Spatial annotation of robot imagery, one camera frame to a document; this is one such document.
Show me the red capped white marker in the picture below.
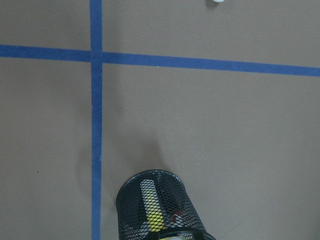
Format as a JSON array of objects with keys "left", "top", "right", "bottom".
[{"left": 169, "top": 209, "right": 183, "bottom": 224}]

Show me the brown paper table cover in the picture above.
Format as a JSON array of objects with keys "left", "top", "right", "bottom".
[{"left": 0, "top": 0, "right": 320, "bottom": 240}]

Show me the black mesh pen cup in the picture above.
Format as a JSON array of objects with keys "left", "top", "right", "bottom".
[{"left": 116, "top": 169, "right": 214, "bottom": 240}]

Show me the yellow highlighter pen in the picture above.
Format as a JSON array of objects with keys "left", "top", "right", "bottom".
[{"left": 140, "top": 179, "right": 165, "bottom": 232}]

